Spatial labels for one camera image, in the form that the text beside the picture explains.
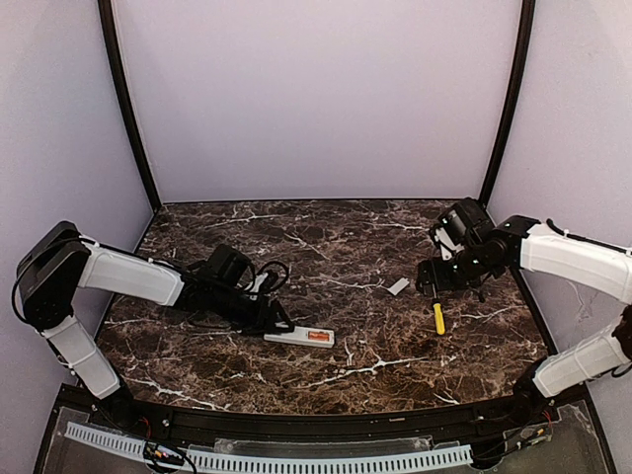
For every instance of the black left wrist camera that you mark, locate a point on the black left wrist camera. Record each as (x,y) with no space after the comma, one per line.
(269,278)

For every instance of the white remote control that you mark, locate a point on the white remote control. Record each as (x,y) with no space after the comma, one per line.
(299,338)

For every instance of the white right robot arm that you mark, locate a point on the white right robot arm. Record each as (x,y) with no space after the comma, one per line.
(472,248)

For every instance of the black left frame post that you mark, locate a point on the black left frame post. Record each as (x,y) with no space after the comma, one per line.
(126,108)

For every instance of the black front table rail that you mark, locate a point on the black front table rail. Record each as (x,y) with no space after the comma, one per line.
(471,421)

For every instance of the white slotted cable duct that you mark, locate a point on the white slotted cable duct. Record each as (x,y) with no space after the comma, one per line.
(236,456)

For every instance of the black frame post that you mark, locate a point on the black frame post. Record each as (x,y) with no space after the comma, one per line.
(520,54)
(126,108)

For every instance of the black right frame post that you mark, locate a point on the black right frame post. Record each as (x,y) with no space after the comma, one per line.
(520,54)

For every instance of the yellow handled screwdriver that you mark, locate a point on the yellow handled screwdriver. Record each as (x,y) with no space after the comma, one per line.
(438,317)

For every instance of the white battery cover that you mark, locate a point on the white battery cover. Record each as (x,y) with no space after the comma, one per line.
(397,287)

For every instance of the orange battery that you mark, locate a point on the orange battery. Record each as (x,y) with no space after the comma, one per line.
(320,336)

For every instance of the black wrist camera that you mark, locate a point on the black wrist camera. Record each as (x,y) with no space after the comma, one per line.
(269,278)
(447,248)

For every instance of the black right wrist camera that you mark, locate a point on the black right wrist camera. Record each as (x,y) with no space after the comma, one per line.
(447,248)

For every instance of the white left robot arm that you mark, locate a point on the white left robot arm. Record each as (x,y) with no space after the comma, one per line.
(65,262)

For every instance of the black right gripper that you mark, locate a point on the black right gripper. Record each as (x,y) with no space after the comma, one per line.
(432,273)

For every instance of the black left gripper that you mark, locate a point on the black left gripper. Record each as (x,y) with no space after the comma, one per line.
(264,315)

